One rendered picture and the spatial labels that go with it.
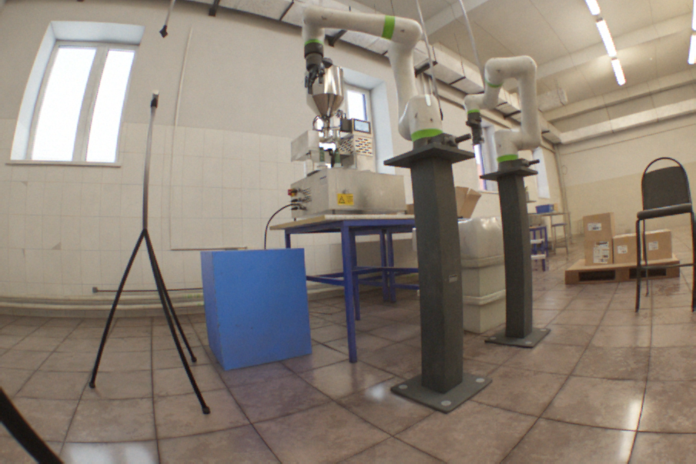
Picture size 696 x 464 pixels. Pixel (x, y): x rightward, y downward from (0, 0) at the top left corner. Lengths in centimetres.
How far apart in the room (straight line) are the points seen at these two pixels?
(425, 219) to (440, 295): 28
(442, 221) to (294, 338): 102
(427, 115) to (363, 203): 77
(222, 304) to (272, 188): 197
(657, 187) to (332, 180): 225
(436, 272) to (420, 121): 55
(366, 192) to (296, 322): 83
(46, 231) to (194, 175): 159
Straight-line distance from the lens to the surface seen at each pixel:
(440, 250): 109
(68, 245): 315
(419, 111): 120
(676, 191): 253
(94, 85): 395
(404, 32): 141
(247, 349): 164
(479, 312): 190
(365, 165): 212
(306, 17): 141
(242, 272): 156
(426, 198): 113
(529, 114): 178
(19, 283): 337
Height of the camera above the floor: 62
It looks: 7 degrees up
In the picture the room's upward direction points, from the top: 4 degrees counter-clockwise
